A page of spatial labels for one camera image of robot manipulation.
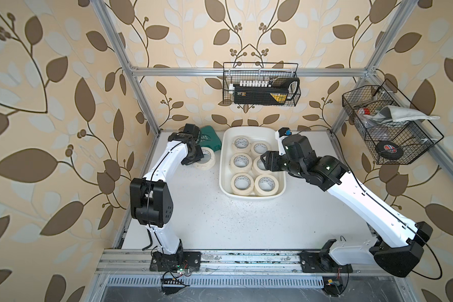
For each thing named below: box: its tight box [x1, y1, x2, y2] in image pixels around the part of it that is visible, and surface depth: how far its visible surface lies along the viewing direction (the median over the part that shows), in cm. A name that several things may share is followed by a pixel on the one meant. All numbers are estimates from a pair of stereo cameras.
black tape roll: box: [375, 140, 404, 161], surface depth 73 cm
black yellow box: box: [233, 77, 301, 106], surface depth 86 cm
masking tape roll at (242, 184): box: [230, 173, 255, 196], surface depth 93 cm
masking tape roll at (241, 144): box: [231, 135, 252, 153], surface depth 109 cm
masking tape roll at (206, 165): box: [194, 146, 216, 171], surface depth 88 cm
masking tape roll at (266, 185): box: [254, 173, 280, 197], surface depth 91 cm
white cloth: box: [363, 105, 440, 124], surface depth 63 cm
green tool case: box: [199, 125, 223, 153], surface depth 114 cm
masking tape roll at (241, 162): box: [229, 152, 253, 174], surface depth 101 cm
